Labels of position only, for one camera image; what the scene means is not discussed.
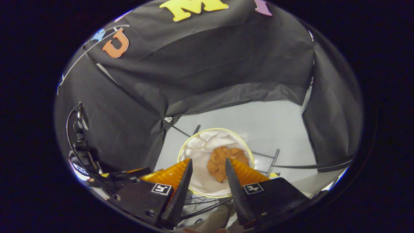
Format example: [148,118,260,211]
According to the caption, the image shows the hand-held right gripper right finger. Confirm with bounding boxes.
[224,157,310,226]

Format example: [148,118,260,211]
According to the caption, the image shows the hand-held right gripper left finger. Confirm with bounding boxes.
[108,158,194,229]

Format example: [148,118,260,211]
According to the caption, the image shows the brown jacket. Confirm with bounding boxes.
[207,146,249,183]

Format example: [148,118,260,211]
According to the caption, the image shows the white laundry hamper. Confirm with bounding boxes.
[177,128,256,198]

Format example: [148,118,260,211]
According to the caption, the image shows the grey cloth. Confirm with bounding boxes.
[175,202,235,233]

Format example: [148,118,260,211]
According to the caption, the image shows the black backdrop cloth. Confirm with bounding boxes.
[53,0,364,173]

